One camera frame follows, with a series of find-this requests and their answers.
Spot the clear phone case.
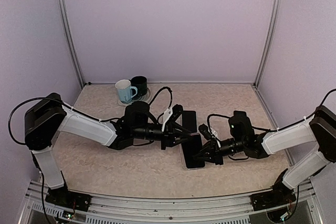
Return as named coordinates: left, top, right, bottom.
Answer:
left=180, top=134, right=206, bottom=170

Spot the light blue mug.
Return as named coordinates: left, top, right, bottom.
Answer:
left=115, top=79, right=138, bottom=104

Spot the black mug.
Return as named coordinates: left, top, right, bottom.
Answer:
left=131, top=76, right=148, bottom=97

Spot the aluminium frame post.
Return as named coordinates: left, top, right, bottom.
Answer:
left=254, top=0, right=281, bottom=89
left=57, top=0, right=86, bottom=89

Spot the black phone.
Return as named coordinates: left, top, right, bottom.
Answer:
left=182, top=111, right=197, bottom=133

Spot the grey patterned saucer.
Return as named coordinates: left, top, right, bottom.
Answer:
left=118, top=87, right=152, bottom=106

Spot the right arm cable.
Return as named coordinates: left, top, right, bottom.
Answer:
left=206, top=90, right=336, bottom=134

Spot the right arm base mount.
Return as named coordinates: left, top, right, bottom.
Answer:
left=250, top=169, right=296, bottom=211

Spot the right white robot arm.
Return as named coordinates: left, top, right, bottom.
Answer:
left=193, top=105, right=335, bottom=205

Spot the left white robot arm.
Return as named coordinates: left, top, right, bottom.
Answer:
left=25, top=93, right=194, bottom=206

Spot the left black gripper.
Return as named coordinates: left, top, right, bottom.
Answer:
left=133, top=123, right=193, bottom=150

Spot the left aluminium frame post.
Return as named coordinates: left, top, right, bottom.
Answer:
left=57, top=0, right=86, bottom=89

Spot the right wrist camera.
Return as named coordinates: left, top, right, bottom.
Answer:
left=198, top=124, right=218, bottom=141

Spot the front aluminium rail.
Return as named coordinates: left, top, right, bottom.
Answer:
left=16, top=181, right=323, bottom=223

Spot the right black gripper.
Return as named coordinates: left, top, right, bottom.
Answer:
left=193, top=136, right=246, bottom=164

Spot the right aluminium frame post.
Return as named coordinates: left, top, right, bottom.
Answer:
left=254, top=0, right=281, bottom=89

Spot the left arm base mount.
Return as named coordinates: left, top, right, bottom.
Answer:
left=45, top=184, right=92, bottom=212

